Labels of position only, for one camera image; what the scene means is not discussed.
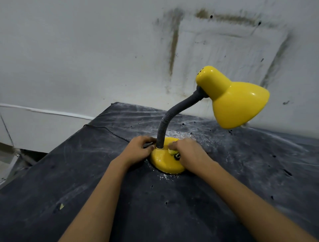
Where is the black lamp power cord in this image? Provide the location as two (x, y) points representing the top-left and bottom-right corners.
(83, 124), (131, 143)

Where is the yellow and black cleaning cloth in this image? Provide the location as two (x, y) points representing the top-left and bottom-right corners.
(167, 148), (181, 161)

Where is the person's right hand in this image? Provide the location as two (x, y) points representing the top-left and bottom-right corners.
(168, 137), (215, 176)

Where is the black table cover sheet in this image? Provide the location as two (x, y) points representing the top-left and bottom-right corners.
(0, 101), (319, 242)

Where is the person's right forearm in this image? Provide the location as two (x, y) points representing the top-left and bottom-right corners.
(194, 162), (318, 242)

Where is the white wall cable strip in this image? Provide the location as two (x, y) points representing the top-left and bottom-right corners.
(0, 103), (96, 121)

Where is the yellow table lamp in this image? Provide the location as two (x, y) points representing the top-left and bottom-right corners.
(149, 65), (270, 175)

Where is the person's left hand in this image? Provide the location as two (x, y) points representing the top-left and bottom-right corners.
(116, 135), (157, 168)

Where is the person's left forearm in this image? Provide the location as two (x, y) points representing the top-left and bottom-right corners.
(58, 158), (131, 242)

